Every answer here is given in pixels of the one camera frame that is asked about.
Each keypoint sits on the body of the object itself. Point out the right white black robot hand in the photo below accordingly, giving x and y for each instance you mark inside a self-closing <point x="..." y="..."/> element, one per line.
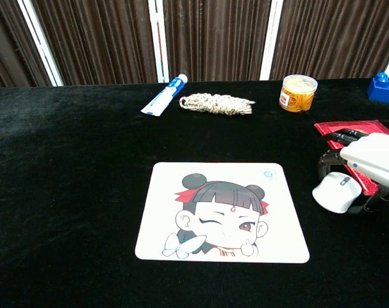
<point x="377" y="157"/>

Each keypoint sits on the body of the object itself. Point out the white computer mouse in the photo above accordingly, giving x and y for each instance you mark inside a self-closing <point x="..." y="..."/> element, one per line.
<point x="333" y="194"/>

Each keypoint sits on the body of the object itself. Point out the cartoon girl mouse pad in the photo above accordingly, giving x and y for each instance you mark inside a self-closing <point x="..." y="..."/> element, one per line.
<point x="168" y="192"/>

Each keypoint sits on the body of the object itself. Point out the red certificate booklet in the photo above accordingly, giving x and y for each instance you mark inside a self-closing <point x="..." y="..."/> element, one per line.
<point x="338" y="126"/>

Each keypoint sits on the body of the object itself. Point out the blue building block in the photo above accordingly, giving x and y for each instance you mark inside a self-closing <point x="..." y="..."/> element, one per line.
<point x="383" y="90"/>

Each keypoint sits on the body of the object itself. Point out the clear jar of rubber bands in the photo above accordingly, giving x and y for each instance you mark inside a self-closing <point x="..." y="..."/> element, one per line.
<point x="297" y="94"/>

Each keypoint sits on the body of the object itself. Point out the brown pleated curtain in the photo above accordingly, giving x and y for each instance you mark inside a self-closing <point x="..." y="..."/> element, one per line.
<point x="213" y="38"/>
<point x="101" y="38"/>
<point x="8" y="41"/>
<point x="335" y="35"/>

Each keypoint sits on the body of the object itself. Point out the blue white toothpaste tube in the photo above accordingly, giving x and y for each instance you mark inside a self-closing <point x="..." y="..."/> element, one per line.
<point x="163" y="97"/>

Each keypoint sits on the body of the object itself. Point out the black velvet table cloth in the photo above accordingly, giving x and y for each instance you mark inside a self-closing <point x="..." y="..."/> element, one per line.
<point x="69" y="176"/>

